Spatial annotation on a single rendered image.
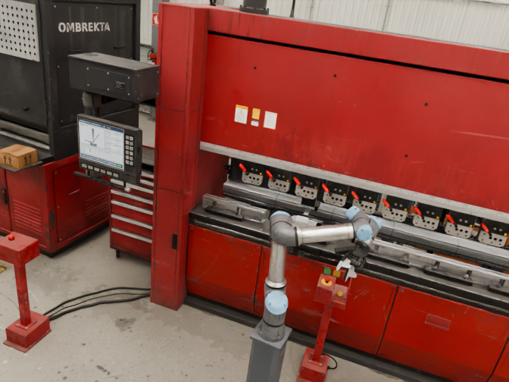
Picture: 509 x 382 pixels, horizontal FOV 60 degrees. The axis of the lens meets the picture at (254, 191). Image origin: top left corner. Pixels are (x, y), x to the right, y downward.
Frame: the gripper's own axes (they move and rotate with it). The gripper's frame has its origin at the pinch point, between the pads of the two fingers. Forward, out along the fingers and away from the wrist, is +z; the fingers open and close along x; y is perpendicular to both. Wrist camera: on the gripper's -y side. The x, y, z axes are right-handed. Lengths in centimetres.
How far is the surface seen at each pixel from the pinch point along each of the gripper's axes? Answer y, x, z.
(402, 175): -15, 39, -84
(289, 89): -86, -16, -91
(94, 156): -163, -47, 12
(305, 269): -58, 75, -9
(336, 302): -21, 64, 3
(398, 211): -12, 57, -68
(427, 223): 5, 65, -70
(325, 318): -29, 80, 14
